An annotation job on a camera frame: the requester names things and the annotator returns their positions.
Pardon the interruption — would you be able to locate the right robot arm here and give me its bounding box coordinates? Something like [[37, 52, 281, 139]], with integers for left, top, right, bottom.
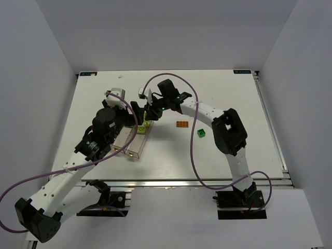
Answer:
[[139, 79, 257, 205]]

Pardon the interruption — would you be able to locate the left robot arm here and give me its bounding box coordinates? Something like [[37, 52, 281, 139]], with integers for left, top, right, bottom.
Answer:
[[15, 101, 144, 243]]

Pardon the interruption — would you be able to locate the clear plastic container left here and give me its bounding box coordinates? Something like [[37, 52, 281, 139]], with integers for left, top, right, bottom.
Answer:
[[111, 127, 135, 151]]

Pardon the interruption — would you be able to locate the clear plastic container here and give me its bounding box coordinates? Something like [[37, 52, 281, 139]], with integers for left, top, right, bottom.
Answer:
[[111, 127, 135, 151], [125, 121, 154, 159]]

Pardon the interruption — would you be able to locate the orange flat lego plate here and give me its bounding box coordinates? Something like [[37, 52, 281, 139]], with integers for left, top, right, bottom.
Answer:
[[176, 121, 189, 128]]

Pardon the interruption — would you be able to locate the clear plastic container right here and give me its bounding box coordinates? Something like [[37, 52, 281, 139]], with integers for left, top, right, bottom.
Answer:
[[125, 121, 154, 159]]

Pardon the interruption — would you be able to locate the dark green square lego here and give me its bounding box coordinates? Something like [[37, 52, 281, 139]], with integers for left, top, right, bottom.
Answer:
[[197, 129, 206, 138]]

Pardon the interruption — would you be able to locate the blue label left corner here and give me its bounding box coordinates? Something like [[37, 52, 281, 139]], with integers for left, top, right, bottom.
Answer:
[[79, 72, 98, 77]]

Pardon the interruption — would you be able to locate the blue label corner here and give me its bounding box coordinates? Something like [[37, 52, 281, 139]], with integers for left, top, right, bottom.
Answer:
[[233, 70, 252, 74], [79, 72, 98, 77]]

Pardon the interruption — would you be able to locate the blue label right corner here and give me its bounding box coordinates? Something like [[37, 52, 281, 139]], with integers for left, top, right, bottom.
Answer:
[[233, 70, 252, 74]]

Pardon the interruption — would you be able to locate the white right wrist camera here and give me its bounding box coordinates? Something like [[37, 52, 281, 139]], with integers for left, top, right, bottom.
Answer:
[[138, 87, 153, 105]]

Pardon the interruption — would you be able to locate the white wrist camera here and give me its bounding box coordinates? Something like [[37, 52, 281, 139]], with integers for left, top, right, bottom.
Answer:
[[105, 88, 126, 109], [138, 87, 153, 105]]

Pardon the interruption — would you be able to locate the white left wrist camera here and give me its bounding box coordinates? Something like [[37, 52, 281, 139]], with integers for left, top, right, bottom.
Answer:
[[105, 88, 126, 109]]

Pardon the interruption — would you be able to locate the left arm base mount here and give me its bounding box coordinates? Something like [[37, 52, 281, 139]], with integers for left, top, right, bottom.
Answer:
[[76, 188, 131, 217]]

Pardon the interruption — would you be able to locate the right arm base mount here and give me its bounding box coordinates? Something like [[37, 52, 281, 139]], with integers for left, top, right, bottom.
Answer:
[[213, 190, 267, 220]]

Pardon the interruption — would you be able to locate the aluminium table frame rail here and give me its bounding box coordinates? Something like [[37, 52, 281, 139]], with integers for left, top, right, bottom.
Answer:
[[252, 71, 294, 187]]

